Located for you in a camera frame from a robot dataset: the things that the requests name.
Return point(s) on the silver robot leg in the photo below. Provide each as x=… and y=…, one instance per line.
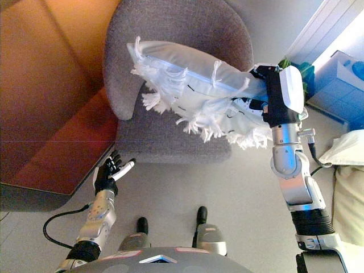
x=138, y=239
x=210, y=236

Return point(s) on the silver left robot leg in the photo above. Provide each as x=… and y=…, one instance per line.
x=138, y=239

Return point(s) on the cream duvet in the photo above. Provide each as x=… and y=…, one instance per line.
x=349, y=204

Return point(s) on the white bed pillow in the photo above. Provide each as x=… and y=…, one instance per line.
x=347, y=150

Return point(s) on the beige nightstand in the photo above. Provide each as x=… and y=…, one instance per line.
x=332, y=91

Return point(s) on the silver right robot leg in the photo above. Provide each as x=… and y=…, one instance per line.
x=210, y=236

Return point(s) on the small dark nightstand item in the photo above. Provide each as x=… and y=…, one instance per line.
x=346, y=62

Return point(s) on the dark grey desk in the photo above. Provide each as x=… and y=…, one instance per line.
x=28, y=200

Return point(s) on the grey fabric armchair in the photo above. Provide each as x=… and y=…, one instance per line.
x=176, y=25

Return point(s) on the grey robot torso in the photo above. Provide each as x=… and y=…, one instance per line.
x=159, y=263

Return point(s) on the white fringed pillow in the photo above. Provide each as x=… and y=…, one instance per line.
x=193, y=74

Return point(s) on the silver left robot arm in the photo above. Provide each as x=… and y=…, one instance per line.
x=98, y=216

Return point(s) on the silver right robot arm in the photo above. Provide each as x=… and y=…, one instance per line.
x=301, y=185

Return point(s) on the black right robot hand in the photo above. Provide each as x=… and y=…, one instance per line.
x=280, y=96

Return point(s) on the green potted plant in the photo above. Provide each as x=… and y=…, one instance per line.
x=307, y=74

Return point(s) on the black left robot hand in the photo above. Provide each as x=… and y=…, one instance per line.
x=106, y=177

